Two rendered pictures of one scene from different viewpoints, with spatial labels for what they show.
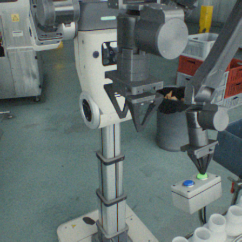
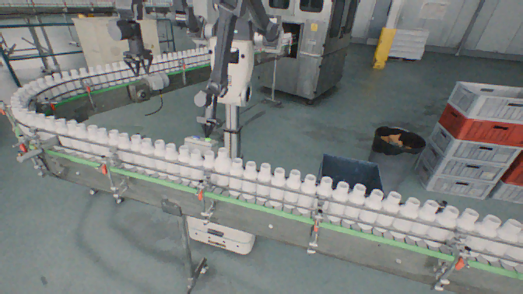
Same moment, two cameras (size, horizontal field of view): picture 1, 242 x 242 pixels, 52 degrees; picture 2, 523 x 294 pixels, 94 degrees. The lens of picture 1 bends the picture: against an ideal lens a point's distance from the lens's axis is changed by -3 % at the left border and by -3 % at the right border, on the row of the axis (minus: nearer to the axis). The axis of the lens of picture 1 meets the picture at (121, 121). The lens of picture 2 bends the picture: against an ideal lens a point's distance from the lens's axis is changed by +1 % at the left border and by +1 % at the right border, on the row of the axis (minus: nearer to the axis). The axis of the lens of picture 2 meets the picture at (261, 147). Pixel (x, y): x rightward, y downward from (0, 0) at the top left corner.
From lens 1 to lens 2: 1.15 m
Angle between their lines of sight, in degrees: 39
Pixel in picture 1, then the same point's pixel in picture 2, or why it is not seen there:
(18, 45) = (309, 51)
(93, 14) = not seen: hidden behind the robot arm
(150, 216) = not seen: hidden behind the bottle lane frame
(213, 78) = (214, 75)
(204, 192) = (195, 145)
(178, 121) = (382, 164)
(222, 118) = (201, 99)
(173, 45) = (115, 35)
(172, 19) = (111, 24)
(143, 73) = (132, 49)
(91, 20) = not seen: hidden behind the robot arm
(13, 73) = (298, 74)
